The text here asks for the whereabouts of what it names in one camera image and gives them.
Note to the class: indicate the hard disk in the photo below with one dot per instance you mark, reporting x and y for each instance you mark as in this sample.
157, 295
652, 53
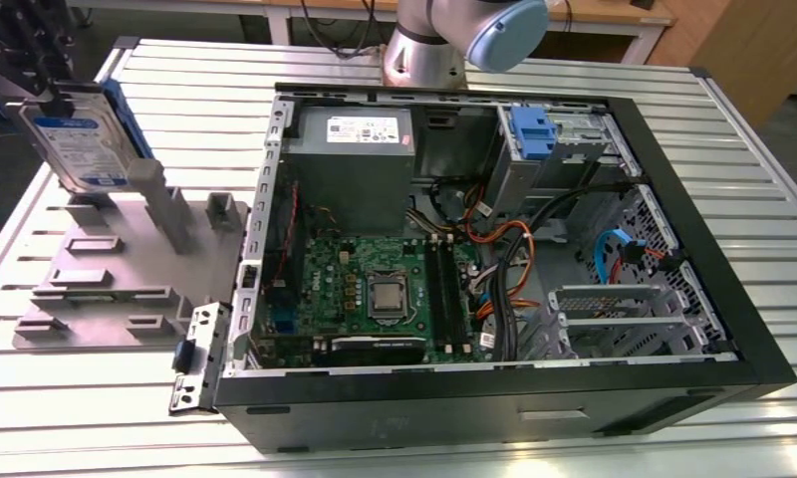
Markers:
73, 144

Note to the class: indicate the grey parts rack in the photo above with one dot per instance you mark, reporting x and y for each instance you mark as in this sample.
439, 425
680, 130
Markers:
139, 279

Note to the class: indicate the green RAM stick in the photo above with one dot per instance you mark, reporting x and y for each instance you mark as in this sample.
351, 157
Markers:
100, 298

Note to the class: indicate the grey power supply unit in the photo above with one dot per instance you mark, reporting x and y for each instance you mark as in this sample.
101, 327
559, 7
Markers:
352, 189

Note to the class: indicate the metal expansion slot latch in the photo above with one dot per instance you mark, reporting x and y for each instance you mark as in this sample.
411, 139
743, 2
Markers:
205, 323

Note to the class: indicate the green motherboard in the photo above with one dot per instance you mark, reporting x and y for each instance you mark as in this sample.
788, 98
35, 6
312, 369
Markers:
399, 254

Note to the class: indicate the CPU socket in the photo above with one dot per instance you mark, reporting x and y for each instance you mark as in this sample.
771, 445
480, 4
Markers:
388, 274

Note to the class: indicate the silver CPU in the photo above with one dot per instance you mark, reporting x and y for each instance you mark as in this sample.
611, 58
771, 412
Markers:
388, 297

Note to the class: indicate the blue drive carrier latch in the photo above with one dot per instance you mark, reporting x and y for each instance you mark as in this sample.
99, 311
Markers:
535, 134

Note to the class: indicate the silver drive cage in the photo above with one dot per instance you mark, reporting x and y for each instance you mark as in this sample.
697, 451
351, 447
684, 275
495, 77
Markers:
524, 179

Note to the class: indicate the black graphics card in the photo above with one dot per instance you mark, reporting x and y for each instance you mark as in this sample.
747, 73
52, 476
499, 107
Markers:
372, 348

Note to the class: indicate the black PC case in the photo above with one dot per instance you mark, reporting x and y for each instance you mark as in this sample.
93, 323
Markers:
439, 413

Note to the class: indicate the brown wooden cabinet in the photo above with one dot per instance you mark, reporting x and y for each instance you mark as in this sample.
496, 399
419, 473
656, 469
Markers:
757, 50

